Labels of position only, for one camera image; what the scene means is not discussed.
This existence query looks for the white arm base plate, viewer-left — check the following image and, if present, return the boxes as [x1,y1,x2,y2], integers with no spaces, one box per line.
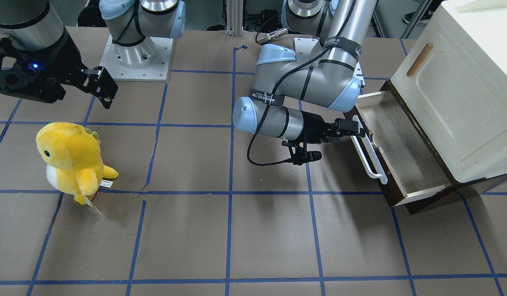
[100,36,174,82]

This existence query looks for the silver robot arm, viewer-right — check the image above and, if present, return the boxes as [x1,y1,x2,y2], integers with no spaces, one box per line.
[233,0,377,144]

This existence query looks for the aluminium frame post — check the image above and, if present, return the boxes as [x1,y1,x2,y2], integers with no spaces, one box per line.
[226,0,244,39]

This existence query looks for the dark wooden drawer cabinet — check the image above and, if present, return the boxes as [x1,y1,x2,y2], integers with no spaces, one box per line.
[379,80,507,215]

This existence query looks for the black gripper, viewer-right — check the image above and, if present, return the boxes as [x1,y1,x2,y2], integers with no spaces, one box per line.
[282,111,366,147]

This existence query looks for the silver cable connector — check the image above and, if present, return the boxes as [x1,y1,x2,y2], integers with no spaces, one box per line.
[255,28,288,44]

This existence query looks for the yellow plush dinosaur toy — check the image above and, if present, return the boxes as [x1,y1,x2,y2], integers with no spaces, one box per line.
[35,122,119,208]

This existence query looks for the dark wooden drawer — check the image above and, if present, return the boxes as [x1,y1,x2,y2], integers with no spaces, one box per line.
[345,91,451,207]

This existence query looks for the black gripper, viewer-left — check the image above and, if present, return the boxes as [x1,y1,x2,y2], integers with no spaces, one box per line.
[0,29,118,109]

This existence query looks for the cream plastic storage box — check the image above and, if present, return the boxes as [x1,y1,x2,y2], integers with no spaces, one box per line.
[391,0,507,183]

